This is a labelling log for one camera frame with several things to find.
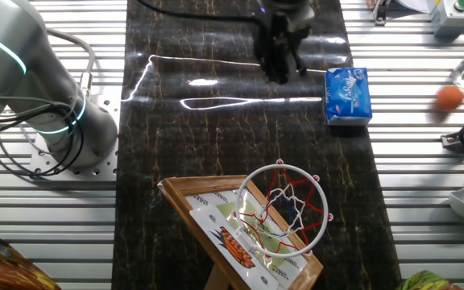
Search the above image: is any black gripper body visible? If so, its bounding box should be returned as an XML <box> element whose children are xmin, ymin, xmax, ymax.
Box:
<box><xmin>254</xmin><ymin>14</ymin><xmax>304</xmax><ymax>58</ymax></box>

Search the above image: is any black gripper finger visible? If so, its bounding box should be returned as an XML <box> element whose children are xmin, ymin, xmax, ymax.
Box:
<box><xmin>290</xmin><ymin>45</ymin><xmax>309</xmax><ymax>77</ymax></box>
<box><xmin>260</xmin><ymin>53</ymin><xmax>289</xmax><ymax>85</ymax></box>

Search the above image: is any orange mini basketball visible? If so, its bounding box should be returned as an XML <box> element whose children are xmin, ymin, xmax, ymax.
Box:
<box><xmin>435</xmin><ymin>85</ymin><xmax>464</xmax><ymax>112</ymax></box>

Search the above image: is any white toy basketball hoop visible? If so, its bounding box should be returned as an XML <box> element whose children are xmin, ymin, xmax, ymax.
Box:
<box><xmin>189</xmin><ymin>159</ymin><xmax>334</xmax><ymax>290</ymax></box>

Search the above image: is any blue tissue pack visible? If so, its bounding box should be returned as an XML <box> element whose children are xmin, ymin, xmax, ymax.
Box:
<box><xmin>323</xmin><ymin>67</ymin><xmax>374</xmax><ymax>127</ymax></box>

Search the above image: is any black marble pattern mat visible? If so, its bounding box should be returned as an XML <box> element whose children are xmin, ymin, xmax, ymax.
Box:
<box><xmin>110</xmin><ymin>0</ymin><xmax>402</xmax><ymax>290</ymax></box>

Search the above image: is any metal clamp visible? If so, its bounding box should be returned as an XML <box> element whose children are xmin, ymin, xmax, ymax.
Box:
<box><xmin>371</xmin><ymin>0</ymin><xmax>392</xmax><ymax>27</ymax></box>

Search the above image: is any grey emergency button box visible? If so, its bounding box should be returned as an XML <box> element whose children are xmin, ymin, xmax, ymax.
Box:
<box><xmin>431</xmin><ymin>0</ymin><xmax>464</xmax><ymax>39</ymax></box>

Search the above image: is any colourful crumpled cloth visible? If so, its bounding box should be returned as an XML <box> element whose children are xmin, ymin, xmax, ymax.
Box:
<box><xmin>396</xmin><ymin>269</ymin><xmax>464</xmax><ymax>290</ymax></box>

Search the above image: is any colourful patterned foil bag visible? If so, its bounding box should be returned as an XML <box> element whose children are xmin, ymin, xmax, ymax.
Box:
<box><xmin>0</xmin><ymin>236</ymin><xmax>62</xmax><ymax>290</ymax></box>

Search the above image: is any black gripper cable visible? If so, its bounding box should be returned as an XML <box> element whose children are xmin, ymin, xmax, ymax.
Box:
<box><xmin>137</xmin><ymin>0</ymin><xmax>267</xmax><ymax>26</ymax></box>

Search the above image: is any thick grey robot cable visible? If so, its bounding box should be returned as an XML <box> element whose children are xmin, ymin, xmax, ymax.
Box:
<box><xmin>45</xmin><ymin>27</ymin><xmax>97</xmax><ymax>100</ymax></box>

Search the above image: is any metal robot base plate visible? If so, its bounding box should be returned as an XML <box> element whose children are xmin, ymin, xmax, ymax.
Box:
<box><xmin>28</xmin><ymin>94</ymin><xmax>121</xmax><ymax>182</ymax></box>

